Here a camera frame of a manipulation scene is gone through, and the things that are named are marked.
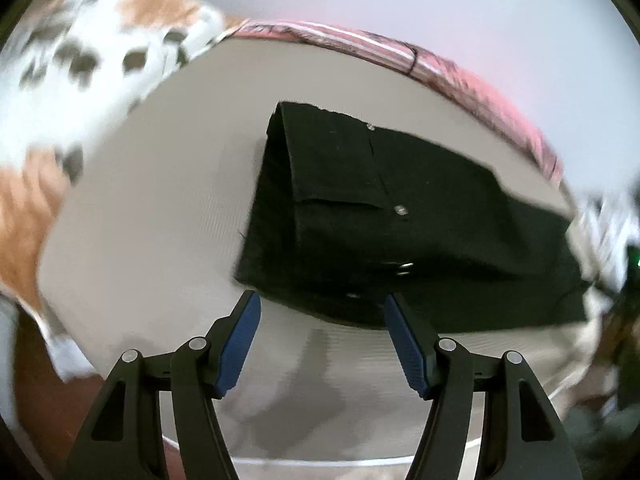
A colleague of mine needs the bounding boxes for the grey textured mattress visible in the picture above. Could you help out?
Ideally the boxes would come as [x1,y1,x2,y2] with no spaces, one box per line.
[38,39,573,463]

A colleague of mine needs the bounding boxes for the black pants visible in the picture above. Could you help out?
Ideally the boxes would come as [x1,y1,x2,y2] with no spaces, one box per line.
[234,102,587,334]

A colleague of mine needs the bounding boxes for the white patterned cloth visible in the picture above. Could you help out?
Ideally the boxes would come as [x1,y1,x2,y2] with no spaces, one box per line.
[561,182,639,300]

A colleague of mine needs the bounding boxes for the floral white orange pillow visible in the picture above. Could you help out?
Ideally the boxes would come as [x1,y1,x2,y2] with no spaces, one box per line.
[1,0,234,380]

